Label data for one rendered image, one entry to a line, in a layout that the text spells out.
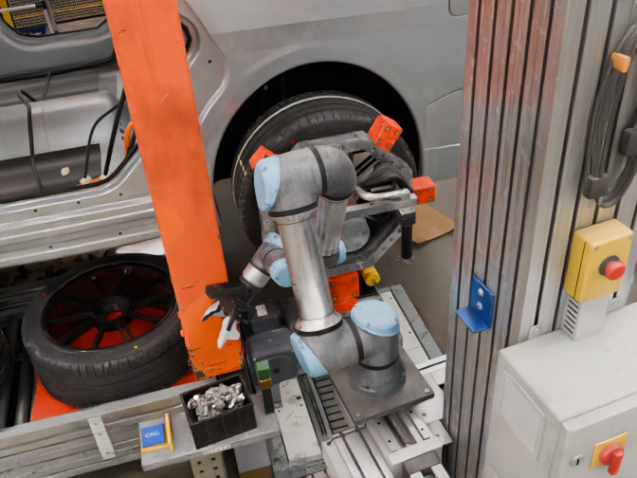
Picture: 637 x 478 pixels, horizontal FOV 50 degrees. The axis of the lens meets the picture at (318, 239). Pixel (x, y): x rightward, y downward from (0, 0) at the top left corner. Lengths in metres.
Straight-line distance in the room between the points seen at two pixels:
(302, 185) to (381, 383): 0.55
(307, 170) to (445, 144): 1.22
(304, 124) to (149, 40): 0.75
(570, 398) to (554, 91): 0.53
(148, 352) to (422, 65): 1.39
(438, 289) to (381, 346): 1.71
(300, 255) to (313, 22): 0.97
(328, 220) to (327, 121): 0.63
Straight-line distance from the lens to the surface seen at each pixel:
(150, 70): 1.70
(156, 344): 2.48
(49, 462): 2.64
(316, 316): 1.59
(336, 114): 2.28
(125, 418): 2.51
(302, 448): 2.62
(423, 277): 3.42
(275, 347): 2.51
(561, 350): 1.35
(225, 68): 2.31
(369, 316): 1.64
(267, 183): 1.48
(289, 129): 2.26
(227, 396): 2.16
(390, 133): 2.27
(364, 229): 2.24
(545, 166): 1.12
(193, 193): 1.86
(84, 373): 2.51
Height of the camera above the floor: 2.16
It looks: 36 degrees down
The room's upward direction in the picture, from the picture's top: 5 degrees counter-clockwise
